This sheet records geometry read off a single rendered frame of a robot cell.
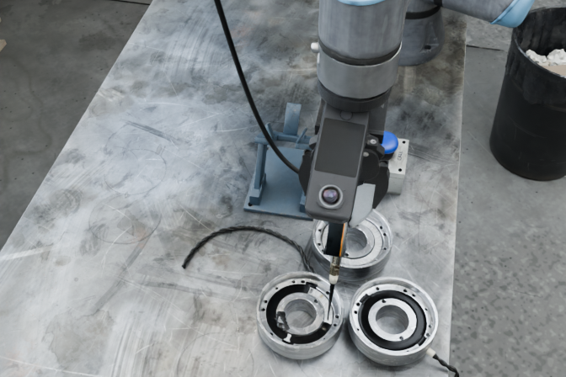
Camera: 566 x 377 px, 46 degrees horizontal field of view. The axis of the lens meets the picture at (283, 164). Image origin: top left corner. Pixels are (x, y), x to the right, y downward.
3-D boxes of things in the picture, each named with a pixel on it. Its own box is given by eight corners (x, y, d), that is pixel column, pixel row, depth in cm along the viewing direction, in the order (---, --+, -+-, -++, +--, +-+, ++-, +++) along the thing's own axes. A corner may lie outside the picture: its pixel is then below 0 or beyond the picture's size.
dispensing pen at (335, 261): (313, 322, 78) (332, 184, 74) (317, 307, 82) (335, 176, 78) (333, 326, 78) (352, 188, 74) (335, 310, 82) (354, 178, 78)
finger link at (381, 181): (388, 200, 74) (391, 144, 68) (387, 211, 73) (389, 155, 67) (346, 197, 75) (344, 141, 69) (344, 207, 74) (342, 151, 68)
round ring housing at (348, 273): (399, 278, 88) (403, 261, 85) (321, 291, 86) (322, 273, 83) (377, 216, 95) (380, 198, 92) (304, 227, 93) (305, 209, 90)
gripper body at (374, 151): (385, 135, 76) (399, 49, 67) (378, 192, 70) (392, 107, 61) (318, 125, 77) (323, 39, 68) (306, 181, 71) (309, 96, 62)
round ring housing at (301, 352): (326, 377, 79) (328, 361, 76) (243, 347, 81) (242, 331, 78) (352, 303, 85) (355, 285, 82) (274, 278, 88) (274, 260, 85)
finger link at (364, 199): (379, 198, 81) (380, 143, 74) (374, 236, 77) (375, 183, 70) (353, 195, 82) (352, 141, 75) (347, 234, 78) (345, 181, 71)
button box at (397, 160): (401, 195, 97) (405, 172, 94) (352, 187, 98) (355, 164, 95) (406, 155, 103) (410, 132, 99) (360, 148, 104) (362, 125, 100)
